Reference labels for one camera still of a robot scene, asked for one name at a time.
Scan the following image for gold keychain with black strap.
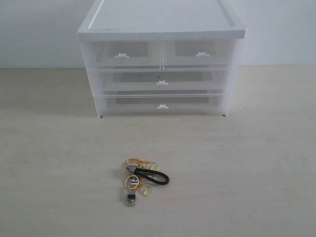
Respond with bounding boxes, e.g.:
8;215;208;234
124;158;170;207

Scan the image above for white plastic drawer cabinet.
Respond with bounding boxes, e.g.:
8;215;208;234
78;0;247;118

